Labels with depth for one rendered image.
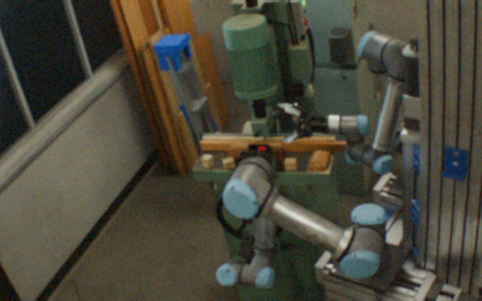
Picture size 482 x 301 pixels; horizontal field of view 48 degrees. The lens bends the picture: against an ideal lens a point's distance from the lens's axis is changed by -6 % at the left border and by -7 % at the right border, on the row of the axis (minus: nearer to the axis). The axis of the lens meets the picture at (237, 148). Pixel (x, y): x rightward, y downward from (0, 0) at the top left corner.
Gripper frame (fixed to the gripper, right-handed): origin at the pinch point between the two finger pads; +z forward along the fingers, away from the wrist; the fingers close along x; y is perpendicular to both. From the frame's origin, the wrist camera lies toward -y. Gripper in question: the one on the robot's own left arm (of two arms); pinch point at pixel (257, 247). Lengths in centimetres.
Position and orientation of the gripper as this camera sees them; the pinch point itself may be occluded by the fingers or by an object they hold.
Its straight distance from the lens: 235.8
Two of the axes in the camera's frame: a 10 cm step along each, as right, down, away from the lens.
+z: 3.5, -0.9, 9.3
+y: -0.3, 9.9, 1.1
